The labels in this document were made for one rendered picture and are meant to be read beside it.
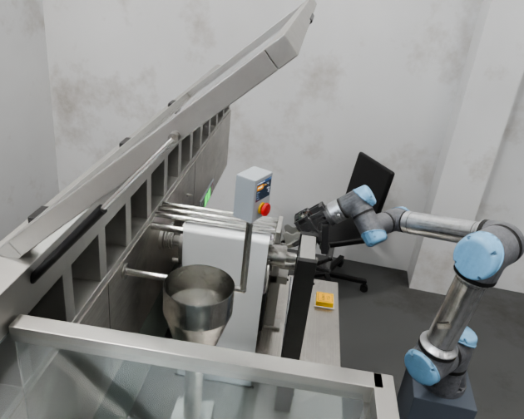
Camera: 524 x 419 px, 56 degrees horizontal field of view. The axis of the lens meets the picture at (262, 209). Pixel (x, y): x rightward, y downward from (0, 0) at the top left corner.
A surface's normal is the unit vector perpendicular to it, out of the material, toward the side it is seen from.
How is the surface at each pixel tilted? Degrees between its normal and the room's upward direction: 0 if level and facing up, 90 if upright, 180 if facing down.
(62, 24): 90
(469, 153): 90
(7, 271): 0
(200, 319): 90
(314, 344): 0
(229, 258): 90
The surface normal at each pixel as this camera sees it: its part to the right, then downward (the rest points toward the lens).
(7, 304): 0.99, 0.15
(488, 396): 0.11, -0.89
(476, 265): -0.75, 0.09
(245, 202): -0.53, 0.33
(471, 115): -0.19, 0.42
